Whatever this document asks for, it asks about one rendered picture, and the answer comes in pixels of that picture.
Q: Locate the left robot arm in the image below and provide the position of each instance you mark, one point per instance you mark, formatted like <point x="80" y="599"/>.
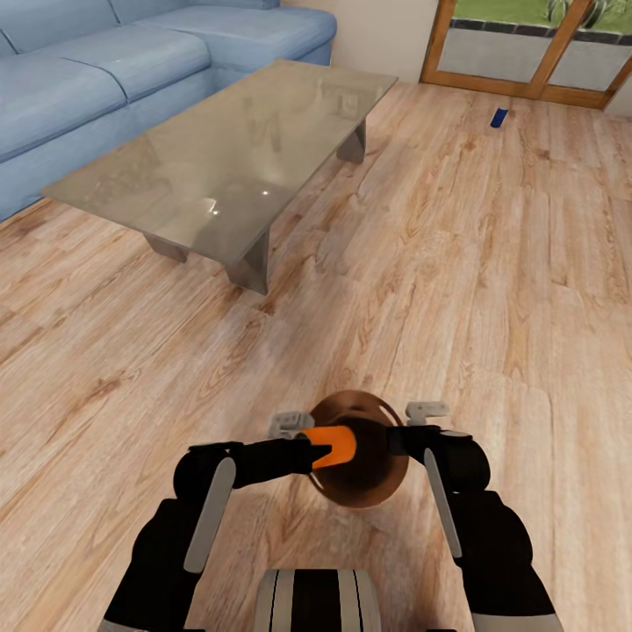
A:
<point x="170" y="553"/>

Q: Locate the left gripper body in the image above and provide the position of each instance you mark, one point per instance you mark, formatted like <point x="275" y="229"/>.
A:
<point x="283" y="457"/>

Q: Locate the trash can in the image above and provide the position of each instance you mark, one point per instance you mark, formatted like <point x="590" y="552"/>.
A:
<point x="373" y="476"/>

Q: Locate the can of soda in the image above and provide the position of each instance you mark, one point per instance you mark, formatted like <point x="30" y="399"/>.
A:
<point x="499" y="116"/>
<point x="342" y="439"/>

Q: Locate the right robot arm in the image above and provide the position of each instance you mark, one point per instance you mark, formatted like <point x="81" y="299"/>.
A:
<point x="486" y="538"/>

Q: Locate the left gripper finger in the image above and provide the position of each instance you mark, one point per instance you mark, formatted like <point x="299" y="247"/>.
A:
<point x="320" y="451"/>

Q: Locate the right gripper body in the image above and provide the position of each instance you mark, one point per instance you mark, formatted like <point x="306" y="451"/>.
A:
<point x="401" y="439"/>

